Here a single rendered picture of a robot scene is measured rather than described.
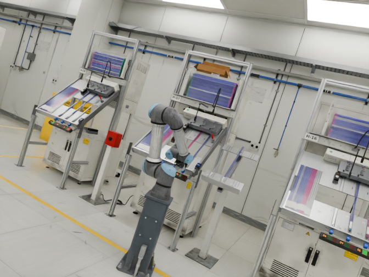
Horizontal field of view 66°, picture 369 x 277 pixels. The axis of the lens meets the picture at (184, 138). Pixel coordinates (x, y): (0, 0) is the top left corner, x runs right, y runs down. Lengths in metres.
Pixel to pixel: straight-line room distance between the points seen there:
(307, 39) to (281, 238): 2.94
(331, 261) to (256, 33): 3.34
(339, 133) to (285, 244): 1.07
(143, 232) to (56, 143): 2.20
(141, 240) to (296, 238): 1.33
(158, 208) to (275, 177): 2.59
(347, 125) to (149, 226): 1.86
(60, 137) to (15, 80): 3.98
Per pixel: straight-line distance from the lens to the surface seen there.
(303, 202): 2.46
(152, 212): 2.06
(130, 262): 2.19
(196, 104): 3.11
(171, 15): 5.49
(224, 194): 2.60
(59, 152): 3.93
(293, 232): 2.73
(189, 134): 2.93
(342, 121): 2.85
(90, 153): 3.60
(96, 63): 3.94
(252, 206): 4.43
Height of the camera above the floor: 1.10
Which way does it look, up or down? 3 degrees down
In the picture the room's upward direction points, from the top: 18 degrees clockwise
